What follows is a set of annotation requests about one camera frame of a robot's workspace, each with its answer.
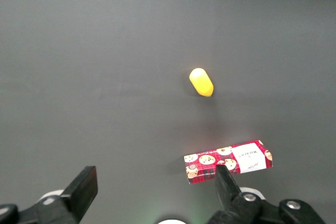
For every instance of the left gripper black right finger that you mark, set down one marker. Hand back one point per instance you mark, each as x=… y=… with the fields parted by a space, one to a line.
x=227 y=190

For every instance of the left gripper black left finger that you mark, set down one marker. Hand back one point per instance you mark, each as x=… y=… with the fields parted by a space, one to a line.
x=81 y=190

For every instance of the red tartan cookie box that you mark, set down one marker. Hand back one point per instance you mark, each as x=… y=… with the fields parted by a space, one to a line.
x=246 y=159

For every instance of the yellow plastic capsule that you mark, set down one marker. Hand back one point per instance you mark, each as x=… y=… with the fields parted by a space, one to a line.
x=201 y=82

